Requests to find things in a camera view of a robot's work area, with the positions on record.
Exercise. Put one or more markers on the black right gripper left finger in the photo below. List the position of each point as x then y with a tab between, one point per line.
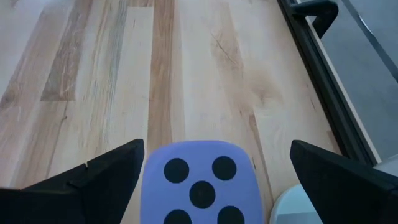
77	193

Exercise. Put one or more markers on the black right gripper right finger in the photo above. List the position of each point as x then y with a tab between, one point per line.
342	189

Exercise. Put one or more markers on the purple foam die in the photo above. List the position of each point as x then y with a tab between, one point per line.
202	174

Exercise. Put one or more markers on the white cylinder container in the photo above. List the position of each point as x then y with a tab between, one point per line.
289	205

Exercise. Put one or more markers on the black table clamp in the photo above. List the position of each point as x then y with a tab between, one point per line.
320	15

